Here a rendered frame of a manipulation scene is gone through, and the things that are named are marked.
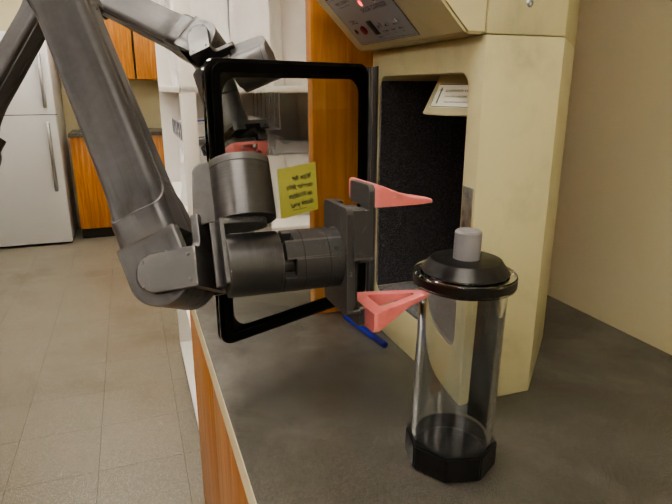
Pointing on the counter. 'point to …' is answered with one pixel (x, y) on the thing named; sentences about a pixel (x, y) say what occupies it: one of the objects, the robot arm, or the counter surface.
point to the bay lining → (416, 178)
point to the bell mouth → (449, 96)
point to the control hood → (428, 21)
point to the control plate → (374, 11)
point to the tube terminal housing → (505, 152)
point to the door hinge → (372, 156)
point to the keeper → (466, 207)
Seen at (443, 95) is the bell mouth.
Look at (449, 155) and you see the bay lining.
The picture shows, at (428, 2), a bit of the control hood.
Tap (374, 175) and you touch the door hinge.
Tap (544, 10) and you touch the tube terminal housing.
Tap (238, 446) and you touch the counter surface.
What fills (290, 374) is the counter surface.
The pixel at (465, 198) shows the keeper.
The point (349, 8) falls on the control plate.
